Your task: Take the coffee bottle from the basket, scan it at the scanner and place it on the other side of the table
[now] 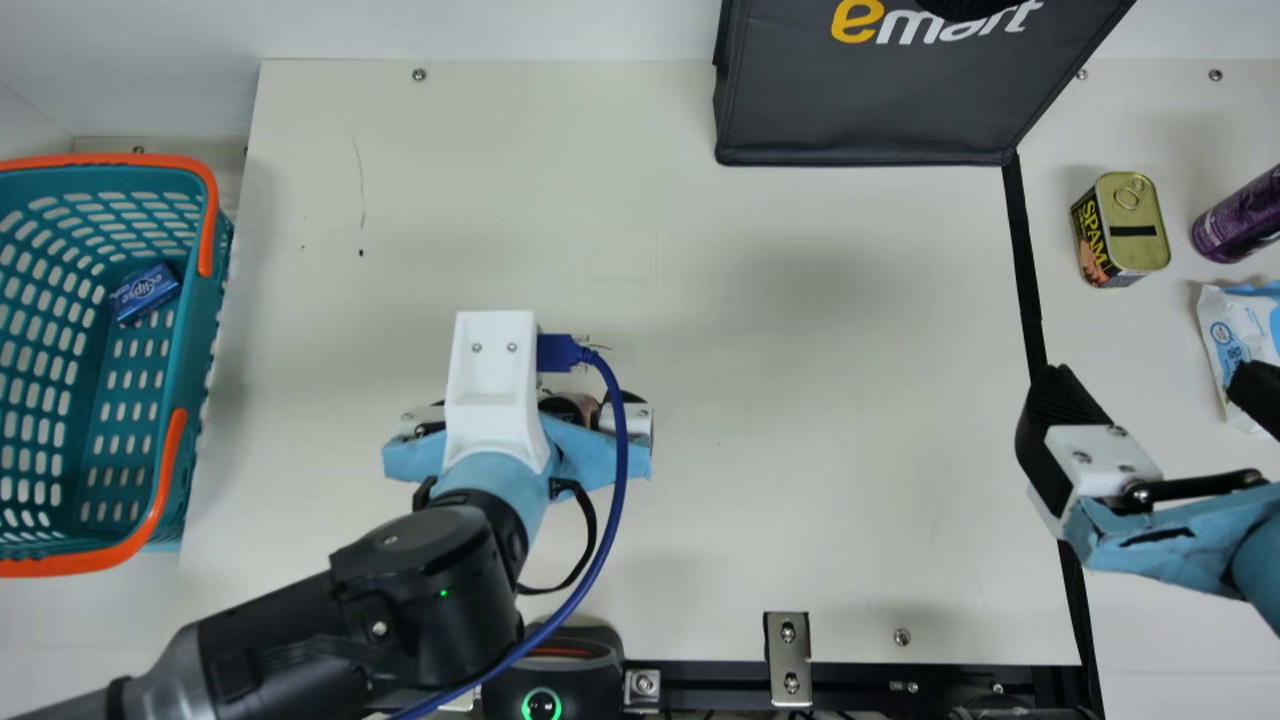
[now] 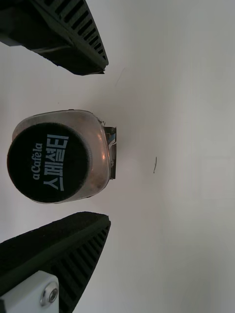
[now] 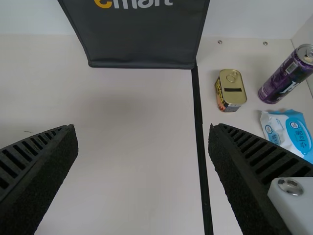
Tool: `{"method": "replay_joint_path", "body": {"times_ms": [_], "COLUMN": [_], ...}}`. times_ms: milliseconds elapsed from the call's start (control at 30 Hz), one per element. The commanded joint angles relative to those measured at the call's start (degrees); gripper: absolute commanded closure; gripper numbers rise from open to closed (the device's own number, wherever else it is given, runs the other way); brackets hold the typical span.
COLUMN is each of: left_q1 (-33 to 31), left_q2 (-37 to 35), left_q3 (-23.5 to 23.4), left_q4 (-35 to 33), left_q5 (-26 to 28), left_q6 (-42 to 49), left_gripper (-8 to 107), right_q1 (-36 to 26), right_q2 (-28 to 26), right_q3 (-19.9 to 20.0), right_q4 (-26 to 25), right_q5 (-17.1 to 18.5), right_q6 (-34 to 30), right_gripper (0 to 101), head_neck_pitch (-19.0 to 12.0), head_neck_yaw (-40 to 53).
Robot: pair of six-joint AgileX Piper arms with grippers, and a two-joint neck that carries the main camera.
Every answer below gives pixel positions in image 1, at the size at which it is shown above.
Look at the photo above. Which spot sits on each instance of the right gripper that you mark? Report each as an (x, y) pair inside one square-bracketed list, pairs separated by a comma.
[(1180, 545)]

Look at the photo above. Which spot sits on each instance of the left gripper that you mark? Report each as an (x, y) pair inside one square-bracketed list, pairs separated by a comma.
[(585, 457)]

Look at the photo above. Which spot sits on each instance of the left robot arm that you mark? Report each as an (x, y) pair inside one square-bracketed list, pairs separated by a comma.
[(400, 600)]

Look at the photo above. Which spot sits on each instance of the teal shopping basket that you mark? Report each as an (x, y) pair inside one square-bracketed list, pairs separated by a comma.
[(60, 400)]

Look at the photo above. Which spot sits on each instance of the blue wet wipes pack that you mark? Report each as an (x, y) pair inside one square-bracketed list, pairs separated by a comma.
[(1235, 340)]

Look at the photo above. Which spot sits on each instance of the black strip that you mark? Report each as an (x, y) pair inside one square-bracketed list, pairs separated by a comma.
[(1030, 330)]

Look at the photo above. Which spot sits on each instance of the gold rectangular tin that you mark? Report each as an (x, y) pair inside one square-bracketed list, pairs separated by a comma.
[(1125, 225)]

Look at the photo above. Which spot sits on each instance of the purple can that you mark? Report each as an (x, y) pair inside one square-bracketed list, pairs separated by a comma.
[(1240, 218)]

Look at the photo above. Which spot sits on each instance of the black device with green light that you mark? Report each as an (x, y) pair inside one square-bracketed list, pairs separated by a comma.
[(545, 680)]

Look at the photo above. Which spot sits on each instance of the dark grey bag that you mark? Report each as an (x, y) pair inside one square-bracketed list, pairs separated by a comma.
[(900, 100)]

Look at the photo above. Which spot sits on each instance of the small blue tin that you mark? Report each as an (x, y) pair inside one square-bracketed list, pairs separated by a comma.
[(145, 291)]

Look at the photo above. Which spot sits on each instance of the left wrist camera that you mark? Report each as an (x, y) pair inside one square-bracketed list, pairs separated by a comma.
[(495, 390)]

